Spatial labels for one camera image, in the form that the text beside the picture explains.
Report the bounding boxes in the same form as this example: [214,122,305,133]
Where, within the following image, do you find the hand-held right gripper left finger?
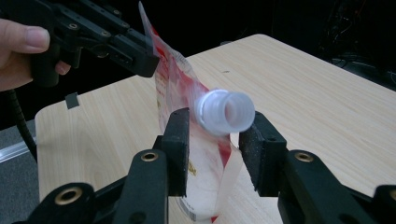
[160,107,191,198]

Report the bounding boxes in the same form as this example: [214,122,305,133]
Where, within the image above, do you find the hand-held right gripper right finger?
[238,110,288,198]

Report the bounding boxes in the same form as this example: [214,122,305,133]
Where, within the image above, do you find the red and white refill pouch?
[138,1,256,223]

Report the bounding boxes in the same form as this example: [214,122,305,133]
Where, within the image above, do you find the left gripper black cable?
[6,89,39,163]

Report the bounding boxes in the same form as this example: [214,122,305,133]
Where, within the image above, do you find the metal floor rail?
[0,141,36,164]

